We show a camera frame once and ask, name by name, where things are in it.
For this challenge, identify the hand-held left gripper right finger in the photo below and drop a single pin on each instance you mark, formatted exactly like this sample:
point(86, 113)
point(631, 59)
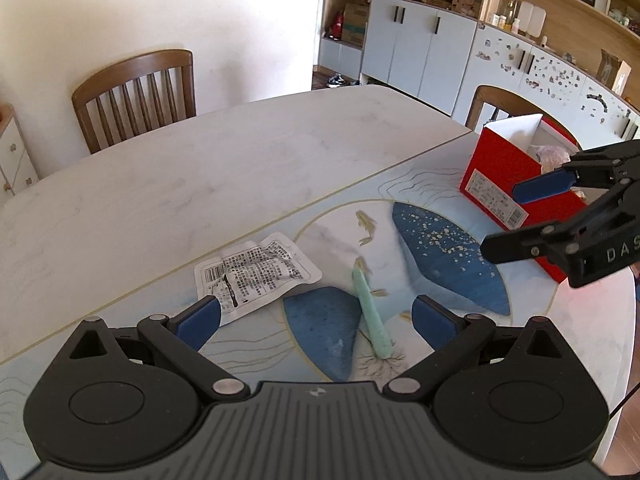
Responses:
point(432, 320)

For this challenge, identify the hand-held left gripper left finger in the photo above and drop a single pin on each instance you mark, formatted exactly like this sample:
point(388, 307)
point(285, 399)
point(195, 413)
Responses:
point(200, 320)

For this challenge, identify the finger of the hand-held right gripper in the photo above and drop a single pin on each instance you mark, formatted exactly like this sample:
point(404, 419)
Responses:
point(525, 246)
point(542, 187)

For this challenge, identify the tall glass jar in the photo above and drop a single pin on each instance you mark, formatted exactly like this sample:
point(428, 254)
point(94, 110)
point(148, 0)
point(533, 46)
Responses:
point(509, 5)

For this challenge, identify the dark sneaker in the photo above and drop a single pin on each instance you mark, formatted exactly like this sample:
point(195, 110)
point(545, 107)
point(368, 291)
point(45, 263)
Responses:
point(337, 80)

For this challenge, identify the blue printed table mat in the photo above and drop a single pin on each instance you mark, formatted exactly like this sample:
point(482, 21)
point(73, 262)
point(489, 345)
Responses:
point(440, 250)

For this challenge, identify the dark wooden chair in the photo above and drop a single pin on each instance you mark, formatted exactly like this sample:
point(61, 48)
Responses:
point(135, 97)
point(500, 102)

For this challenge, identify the brown cardboard carton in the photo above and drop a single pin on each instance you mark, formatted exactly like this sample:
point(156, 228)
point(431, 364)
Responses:
point(354, 25)

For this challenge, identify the red cardboard box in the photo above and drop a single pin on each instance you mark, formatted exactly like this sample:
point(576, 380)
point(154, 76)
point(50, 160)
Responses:
point(492, 165)

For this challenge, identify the white marble desktop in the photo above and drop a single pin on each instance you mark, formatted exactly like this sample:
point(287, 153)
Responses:
point(200, 170)

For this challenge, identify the white stickered curved cabinet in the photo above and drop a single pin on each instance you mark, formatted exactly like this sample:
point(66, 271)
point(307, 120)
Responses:
point(555, 85)

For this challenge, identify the grey two-door cabinet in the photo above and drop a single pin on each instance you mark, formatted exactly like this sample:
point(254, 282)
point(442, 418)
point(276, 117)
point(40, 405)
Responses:
point(420, 50)

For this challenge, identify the small red object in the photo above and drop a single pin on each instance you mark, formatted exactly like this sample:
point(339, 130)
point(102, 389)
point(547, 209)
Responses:
point(336, 27)

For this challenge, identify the white sideboard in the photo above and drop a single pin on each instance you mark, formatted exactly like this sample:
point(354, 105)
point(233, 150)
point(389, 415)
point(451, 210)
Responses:
point(15, 155)

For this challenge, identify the wooden wall shelf unit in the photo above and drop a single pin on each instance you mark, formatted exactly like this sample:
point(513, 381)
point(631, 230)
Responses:
point(570, 10)

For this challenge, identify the mint green stick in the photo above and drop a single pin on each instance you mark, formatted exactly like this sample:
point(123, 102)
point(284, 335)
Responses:
point(372, 317)

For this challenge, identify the white printed packet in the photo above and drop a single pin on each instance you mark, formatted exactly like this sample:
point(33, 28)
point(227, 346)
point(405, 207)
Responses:
point(255, 275)

